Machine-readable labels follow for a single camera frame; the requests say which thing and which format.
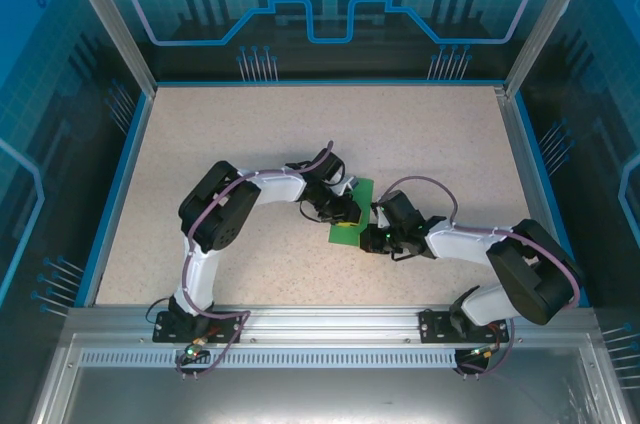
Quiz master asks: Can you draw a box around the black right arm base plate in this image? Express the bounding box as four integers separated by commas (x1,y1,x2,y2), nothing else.
418,307,516,345

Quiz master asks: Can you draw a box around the cable connector with green light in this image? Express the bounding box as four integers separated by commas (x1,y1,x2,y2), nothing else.
468,343,502,360
182,337,210,361

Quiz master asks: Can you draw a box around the aluminium frame post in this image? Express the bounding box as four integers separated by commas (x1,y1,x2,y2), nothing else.
503,0,605,98
55,0,160,96

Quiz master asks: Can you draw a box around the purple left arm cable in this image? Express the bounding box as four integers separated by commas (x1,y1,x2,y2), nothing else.
174,139,336,379

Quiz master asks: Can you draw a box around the aluminium side rail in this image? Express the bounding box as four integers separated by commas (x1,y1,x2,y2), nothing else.
492,85,576,308

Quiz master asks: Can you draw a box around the green paper sheet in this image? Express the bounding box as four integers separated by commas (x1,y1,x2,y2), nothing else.
327,176,377,248

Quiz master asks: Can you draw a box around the steel sheet panel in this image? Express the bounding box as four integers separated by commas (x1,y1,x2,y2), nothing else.
27,333,629,424

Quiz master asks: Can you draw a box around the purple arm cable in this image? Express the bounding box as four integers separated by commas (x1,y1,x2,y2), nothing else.
382,174,585,379
174,139,336,379

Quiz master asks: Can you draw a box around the aluminium mounting rail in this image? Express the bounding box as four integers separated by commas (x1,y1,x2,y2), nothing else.
64,306,599,345

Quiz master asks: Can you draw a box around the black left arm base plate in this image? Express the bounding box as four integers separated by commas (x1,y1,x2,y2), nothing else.
152,308,247,345

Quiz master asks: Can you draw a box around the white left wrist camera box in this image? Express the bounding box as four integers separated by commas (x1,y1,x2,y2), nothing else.
333,176,362,196

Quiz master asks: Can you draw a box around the slotted aluminium cable strip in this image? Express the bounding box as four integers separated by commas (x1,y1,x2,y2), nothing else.
79,349,516,370

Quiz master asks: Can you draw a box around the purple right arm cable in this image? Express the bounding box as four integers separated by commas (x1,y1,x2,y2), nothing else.
382,174,585,379

